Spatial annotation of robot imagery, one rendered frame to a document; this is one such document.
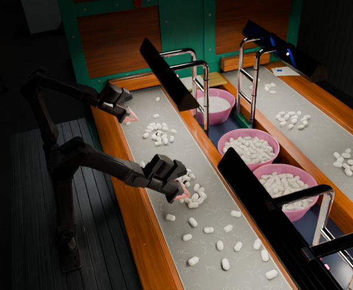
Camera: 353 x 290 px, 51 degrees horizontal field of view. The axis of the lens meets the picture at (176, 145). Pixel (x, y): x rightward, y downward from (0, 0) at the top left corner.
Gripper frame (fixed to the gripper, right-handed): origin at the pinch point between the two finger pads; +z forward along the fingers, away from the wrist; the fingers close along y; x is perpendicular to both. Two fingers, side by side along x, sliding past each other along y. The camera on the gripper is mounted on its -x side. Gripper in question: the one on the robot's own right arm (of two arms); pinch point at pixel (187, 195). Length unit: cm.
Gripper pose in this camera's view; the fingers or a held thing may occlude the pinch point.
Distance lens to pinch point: 141.8
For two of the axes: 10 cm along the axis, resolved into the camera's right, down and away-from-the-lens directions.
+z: 7.5, 3.6, 5.5
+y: -3.0, -5.5, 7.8
